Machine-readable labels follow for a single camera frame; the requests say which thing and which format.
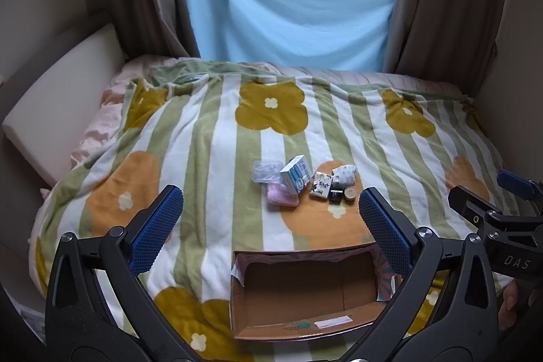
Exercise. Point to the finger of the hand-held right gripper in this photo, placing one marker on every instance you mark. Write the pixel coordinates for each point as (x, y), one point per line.
(468, 203)
(515, 181)

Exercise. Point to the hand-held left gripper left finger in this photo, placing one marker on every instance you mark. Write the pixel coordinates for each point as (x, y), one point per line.
(157, 230)

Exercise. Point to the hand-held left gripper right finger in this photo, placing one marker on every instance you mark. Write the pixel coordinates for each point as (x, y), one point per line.
(386, 234)

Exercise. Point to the small round beige jar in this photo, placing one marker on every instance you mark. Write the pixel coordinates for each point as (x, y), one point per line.
(350, 193)

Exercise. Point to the white printed tissue packet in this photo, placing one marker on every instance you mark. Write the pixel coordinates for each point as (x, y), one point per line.
(321, 186)

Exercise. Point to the brown cardboard box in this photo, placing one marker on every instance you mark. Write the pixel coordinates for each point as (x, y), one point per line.
(297, 290)

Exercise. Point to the person's right hand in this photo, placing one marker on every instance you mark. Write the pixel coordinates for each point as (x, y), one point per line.
(515, 302)

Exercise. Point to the small black jar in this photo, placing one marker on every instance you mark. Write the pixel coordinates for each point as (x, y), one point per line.
(336, 195)

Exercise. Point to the white patterned pouch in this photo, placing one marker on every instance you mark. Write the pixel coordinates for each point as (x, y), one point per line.
(344, 175)

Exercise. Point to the striped flower print blanket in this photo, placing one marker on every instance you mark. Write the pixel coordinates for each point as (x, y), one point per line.
(203, 133)

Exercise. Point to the blue and white box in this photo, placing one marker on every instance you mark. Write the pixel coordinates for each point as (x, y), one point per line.
(295, 175)

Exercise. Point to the pink soft packet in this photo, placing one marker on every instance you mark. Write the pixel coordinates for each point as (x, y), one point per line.
(280, 195)

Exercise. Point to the clear plastic container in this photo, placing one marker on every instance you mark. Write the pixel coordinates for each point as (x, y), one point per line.
(267, 171)

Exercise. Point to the white foam cushion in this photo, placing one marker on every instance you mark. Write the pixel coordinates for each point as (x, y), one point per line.
(63, 99)

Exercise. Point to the light blue cloth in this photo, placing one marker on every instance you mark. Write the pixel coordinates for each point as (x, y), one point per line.
(288, 14)

